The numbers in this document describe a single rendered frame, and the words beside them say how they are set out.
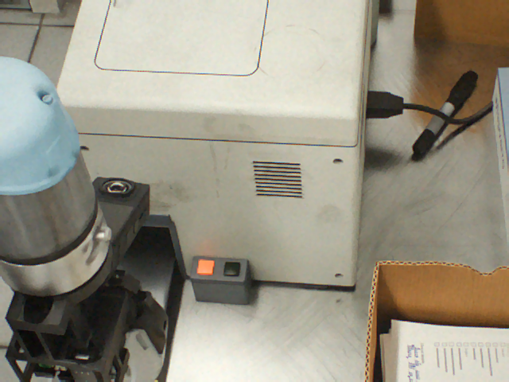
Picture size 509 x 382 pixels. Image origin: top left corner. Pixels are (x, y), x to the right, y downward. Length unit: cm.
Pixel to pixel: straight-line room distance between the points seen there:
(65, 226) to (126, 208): 15
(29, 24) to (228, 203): 177
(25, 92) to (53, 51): 208
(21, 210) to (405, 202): 68
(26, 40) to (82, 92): 177
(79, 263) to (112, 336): 9
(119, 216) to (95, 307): 7
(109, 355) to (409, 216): 55
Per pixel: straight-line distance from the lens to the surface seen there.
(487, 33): 134
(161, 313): 78
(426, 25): 134
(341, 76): 91
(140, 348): 80
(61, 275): 65
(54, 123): 56
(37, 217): 59
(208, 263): 110
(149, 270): 112
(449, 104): 127
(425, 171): 122
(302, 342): 110
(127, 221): 74
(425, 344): 104
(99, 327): 72
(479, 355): 103
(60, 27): 270
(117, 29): 98
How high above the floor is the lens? 186
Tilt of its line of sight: 55 degrees down
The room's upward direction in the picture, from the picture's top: 7 degrees counter-clockwise
